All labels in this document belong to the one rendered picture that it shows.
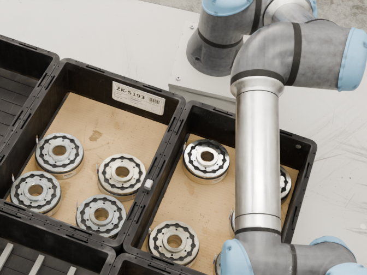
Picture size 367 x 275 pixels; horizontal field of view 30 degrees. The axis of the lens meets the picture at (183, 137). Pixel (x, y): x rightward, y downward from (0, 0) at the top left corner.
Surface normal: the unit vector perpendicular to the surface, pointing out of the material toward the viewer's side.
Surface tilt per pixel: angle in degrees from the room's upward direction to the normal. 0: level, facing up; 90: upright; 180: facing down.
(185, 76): 1
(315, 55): 42
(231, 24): 89
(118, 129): 0
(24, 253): 0
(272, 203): 29
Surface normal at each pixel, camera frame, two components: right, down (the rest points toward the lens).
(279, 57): 0.26, 0.07
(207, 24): -0.73, 0.49
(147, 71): 0.11, -0.58
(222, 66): 0.16, 0.59
